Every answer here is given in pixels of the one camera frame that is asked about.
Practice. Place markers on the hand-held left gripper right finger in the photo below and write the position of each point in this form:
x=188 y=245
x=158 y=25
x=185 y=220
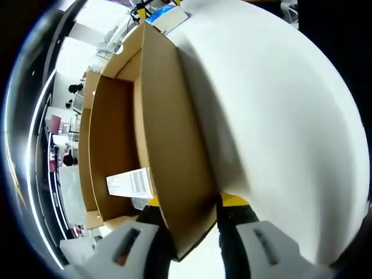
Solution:
x=255 y=253

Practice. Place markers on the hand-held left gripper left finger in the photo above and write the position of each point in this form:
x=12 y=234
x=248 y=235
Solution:
x=125 y=253

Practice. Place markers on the blue tissue pack soft item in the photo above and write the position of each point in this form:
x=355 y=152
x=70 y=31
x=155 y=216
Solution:
x=157 y=13

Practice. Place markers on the white blue wet wipes pack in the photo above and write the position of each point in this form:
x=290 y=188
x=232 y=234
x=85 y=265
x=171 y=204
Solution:
x=171 y=17

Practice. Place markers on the small white carton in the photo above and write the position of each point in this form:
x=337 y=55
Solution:
x=130 y=181

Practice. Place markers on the brown cardboard shoe box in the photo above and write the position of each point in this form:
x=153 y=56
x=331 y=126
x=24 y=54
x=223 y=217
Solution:
x=162 y=116

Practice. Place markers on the curved ceiling light strip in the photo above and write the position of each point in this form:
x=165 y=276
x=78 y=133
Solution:
x=61 y=260

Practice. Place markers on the red wall display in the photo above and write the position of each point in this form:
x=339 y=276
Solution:
x=55 y=123

